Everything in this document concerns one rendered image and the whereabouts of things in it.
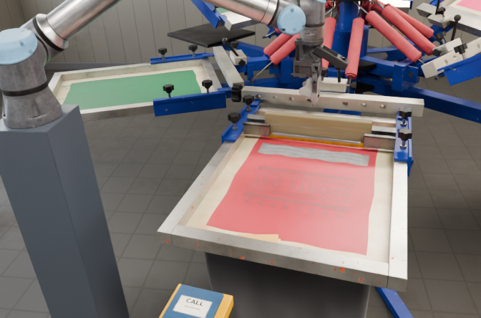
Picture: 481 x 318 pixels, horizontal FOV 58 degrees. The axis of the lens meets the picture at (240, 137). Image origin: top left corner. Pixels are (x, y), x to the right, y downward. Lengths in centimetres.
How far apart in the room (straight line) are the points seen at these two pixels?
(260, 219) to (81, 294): 68
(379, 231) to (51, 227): 92
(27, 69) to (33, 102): 9
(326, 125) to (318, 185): 25
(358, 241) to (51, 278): 96
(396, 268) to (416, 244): 164
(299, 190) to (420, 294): 124
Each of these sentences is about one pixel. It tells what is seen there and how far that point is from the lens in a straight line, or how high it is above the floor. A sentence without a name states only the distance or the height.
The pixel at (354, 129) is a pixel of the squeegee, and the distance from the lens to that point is 147.
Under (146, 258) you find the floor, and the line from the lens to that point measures 256.
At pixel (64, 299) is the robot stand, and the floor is 58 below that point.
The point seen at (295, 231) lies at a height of 96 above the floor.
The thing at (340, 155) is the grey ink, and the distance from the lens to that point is 146.
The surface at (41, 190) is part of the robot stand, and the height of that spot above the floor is 102.
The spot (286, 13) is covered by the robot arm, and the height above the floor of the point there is 144.
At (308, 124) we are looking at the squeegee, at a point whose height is 103.
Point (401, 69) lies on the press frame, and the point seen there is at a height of 103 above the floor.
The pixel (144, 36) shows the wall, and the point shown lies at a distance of 542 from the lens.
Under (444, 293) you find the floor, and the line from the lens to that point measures 244.
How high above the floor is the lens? 169
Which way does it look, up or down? 28 degrees down
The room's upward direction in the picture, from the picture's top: 3 degrees counter-clockwise
